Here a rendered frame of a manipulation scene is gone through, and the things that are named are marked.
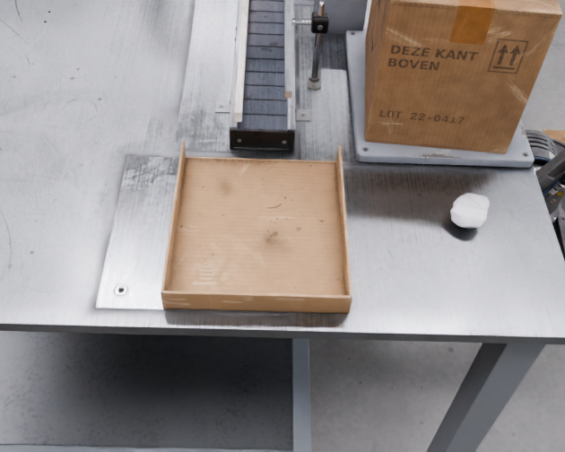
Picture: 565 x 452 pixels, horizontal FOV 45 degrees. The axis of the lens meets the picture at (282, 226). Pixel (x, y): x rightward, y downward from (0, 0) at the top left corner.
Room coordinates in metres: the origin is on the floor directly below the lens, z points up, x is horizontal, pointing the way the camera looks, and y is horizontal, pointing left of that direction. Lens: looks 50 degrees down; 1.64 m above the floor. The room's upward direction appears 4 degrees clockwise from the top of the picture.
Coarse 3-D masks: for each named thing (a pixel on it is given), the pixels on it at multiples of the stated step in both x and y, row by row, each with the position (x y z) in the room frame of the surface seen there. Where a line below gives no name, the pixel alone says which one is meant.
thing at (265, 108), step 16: (256, 0) 1.23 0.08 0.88; (272, 0) 1.23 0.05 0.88; (256, 16) 1.17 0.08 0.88; (272, 16) 1.17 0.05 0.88; (256, 32) 1.12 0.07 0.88; (272, 32) 1.12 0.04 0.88; (256, 48) 1.07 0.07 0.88; (272, 48) 1.07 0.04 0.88; (256, 64) 1.02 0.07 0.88; (272, 64) 1.02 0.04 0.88; (256, 80) 0.97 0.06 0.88; (272, 80) 0.98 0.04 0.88; (256, 96) 0.93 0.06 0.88; (272, 96) 0.93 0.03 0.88; (256, 112) 0.89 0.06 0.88; (272, 112) 0.89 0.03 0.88; (240, 128) 0.84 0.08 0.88; (256, 128) 0.85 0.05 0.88; (272, 128) 0.85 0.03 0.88
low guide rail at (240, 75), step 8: (248, 0) 1.18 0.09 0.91; (240, 24) 1.09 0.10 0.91; (240, 32) 1.06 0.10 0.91; (240, 40) 1.04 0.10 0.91; (240, 48) 1.01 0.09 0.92; (240, 56) 0.99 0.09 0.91; (240, 64) 0.97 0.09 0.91; (240, 72) 0.95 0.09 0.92; (240, 80) 0.93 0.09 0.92; (240, 88) 0.90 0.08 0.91; (240, 96) 0.88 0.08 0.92; (240, 104) 0.86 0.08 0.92; (240, 112) 0.84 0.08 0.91; (240, 120) 0.84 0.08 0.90
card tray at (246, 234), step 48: (192, 192) 0.74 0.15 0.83; (240, 192) 0.74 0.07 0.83; (288, 192) 0.75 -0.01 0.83; (336, 192) 0.76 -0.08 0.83; (192, 240) 0.64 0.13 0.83; (240, 240) 0.65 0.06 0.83; (288, 240) 0.65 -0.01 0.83; (336, 240) 0.66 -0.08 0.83; (192, 288) 0.55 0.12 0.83; (240, 288) 0.56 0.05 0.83; (288, 288) 0.57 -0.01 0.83; (336, 288) 0.57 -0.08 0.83
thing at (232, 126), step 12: (240, 0) 1.23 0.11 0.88; (240, 12) 1.18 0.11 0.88; (288, 108) 0.91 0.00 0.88; (288, 120) 0.87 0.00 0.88; (240, 132) 0.84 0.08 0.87; (252, 132) 0.84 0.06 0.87; (264, 132) 0.84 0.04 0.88; (276, 132) 0.85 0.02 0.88; (288, 132) 0.85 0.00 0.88; (240, 144) 0.84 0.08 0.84; (252, 144) 0.84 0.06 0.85; (264, 144) 0.85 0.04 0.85; (276, 144) 0.85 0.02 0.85; (288, 144) 0.85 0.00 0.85
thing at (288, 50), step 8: (288, 0) 1.10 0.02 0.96; (288, 8) 1.08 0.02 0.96; (288, 16) 1.05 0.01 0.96; (288, 24) 1.03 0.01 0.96; (288, 32) 1.00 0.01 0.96; (288, 40) 0.98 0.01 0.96; (288, 48) 0.96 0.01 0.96; (288, 56) 0.93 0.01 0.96; (288, 64) 0.91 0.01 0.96; (288, 72) 0.89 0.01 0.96; (288, 80) 0.87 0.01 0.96; (288, 88) 0.85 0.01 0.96; (288, 96) 0.85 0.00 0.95
